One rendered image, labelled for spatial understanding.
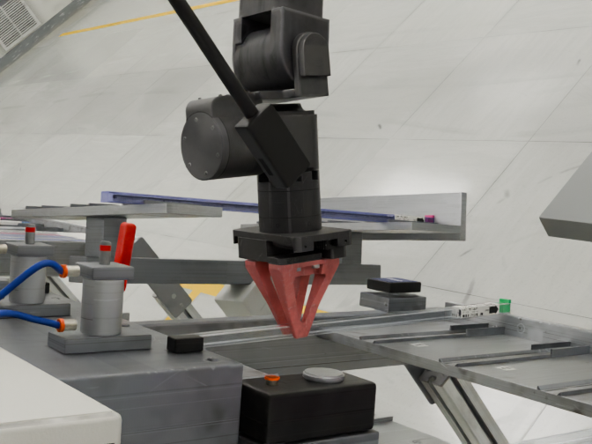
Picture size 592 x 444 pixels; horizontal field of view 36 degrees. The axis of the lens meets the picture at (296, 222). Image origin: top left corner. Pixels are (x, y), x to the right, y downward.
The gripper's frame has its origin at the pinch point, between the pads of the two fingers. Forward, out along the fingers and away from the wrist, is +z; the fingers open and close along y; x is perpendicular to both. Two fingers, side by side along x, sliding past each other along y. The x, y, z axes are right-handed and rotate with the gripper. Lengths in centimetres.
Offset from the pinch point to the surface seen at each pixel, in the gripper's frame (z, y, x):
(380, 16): -64, -248, 239
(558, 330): 4.0, 8.1, 28.0
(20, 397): -10, 37, -39
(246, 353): 4.0, -8.4, 0.0
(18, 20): -118, -745, 260
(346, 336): 3.0, -3.5, 9.1
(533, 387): 3.5, 19.8, 9.3
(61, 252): 2, -85, 13
